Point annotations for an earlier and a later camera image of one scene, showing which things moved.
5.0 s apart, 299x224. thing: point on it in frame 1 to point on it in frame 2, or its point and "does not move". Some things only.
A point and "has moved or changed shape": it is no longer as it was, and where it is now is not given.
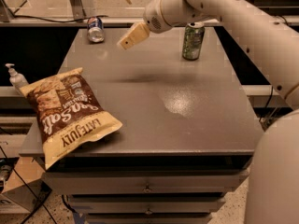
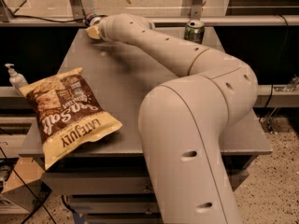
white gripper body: [153, 17] to [101, 30]
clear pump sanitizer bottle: [18, 79] does not move
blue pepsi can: [95, 29] has moved or changed shape
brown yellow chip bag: [68, 118] does not move
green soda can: [193, 35] does not move
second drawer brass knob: [149, 211] does not move
